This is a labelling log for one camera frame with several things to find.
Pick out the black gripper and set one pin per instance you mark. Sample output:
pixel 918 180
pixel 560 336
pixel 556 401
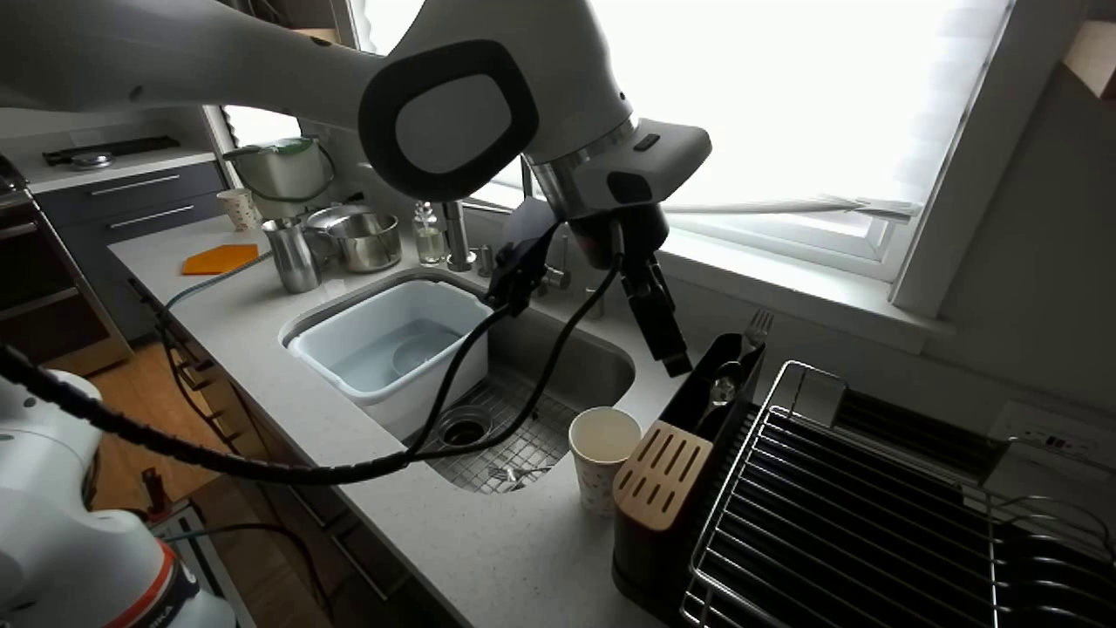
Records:
pixel 611 239

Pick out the dark metal spoon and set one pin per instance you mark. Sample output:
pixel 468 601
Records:
pixel 724 389

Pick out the white paper cup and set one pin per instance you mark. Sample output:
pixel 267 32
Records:
pixel 600 448

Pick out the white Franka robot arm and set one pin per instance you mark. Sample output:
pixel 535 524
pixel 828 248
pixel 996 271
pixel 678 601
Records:
pixel 560 69

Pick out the grey undermount kitchen sink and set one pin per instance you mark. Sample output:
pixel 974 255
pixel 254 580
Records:
pixel 570 360

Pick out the metal sink bottom grid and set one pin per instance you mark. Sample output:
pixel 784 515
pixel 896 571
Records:
pixel 510 448

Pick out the slotted wooden knife block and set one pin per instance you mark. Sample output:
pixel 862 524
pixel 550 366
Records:
pixel 664 475

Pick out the chrome spring kitchen faucet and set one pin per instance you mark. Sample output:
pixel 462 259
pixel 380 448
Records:
pixel 460 232

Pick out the clear glass bottle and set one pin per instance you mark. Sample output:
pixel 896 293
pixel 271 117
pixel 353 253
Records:
pixel 431 232

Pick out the white plastic wash basin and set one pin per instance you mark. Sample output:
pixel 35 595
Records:
pixel 387 343

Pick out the stainless steel pot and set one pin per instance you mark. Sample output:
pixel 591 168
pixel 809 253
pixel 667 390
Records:
pixel 368 246

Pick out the stainless steel tumbler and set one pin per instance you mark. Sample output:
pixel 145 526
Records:
pixel 292 255

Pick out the large pale storage jar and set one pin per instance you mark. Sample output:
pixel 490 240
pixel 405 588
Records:
pixel 284 176

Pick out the small white bottle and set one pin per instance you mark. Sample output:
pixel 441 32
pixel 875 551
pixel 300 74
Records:
pixel 239 209

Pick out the orange sponge cloth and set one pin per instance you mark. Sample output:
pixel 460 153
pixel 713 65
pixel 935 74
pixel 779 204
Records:
pixel 217 259

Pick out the grey drawer cabinet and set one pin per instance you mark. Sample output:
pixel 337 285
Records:
pixel 141 209

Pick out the grey window rail bar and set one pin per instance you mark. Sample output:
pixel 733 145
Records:
pixel 791 209

